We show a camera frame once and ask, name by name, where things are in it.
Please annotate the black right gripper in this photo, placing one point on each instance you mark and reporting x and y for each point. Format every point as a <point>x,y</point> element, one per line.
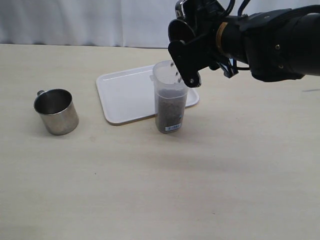
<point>202,52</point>

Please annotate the white curtain backdrop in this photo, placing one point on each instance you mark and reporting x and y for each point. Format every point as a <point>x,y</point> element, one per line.
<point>107,23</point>

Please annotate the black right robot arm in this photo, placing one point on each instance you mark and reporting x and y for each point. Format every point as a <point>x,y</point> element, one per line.
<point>277,45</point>

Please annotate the clear plastic tall container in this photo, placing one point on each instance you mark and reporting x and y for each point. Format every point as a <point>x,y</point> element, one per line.
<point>170,96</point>

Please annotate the steel mug with kibble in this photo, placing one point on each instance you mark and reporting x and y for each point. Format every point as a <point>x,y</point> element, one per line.
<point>182,27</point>

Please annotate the white plastic tray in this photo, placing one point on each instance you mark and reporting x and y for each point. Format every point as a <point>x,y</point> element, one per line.
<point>128,95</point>

